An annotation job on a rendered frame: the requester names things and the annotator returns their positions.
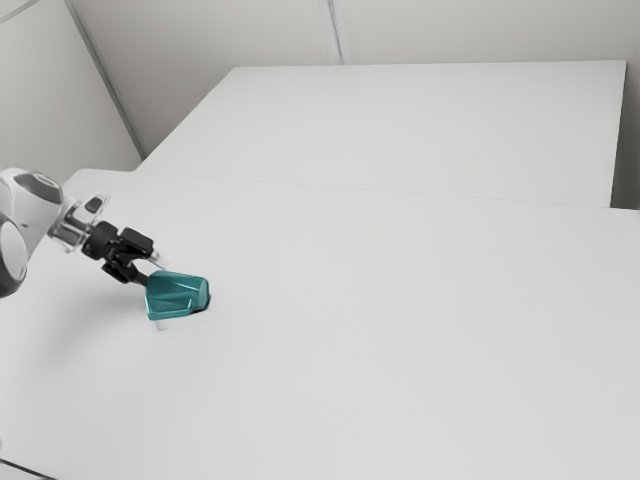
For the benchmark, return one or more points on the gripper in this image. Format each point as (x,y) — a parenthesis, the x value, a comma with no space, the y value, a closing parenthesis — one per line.
(102,240)

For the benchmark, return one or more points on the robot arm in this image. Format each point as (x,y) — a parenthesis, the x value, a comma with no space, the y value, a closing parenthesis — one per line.
(20,215)

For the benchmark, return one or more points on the teal faceted mug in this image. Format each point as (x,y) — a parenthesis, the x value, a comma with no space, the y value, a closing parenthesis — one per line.
(175,295)

